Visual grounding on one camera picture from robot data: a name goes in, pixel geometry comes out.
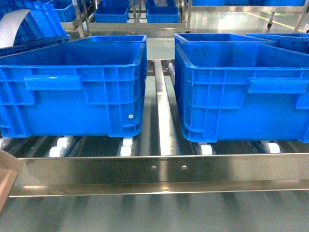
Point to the steel shelf rack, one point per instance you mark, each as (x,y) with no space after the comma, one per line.
(158,160)

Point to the blue crate rear centre-left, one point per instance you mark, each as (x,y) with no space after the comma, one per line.
(111,14)

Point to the blue crate far right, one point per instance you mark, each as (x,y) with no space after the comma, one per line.
(298,42)

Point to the blue crate behind right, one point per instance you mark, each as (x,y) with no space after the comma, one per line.
(181,38)

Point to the blue crate rear centre-right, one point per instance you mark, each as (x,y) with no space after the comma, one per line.
(162,15)

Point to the blue crate front right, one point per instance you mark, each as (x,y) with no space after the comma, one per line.
(241,91)

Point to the blue crate tilted left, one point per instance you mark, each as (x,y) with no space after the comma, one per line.
(40,28)

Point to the blue crate behind left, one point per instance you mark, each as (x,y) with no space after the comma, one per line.
(113,39)

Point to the blue crate front left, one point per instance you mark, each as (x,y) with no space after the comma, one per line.
(77,89)

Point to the beige plastic dustpan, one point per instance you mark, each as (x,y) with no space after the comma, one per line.
(10,167)

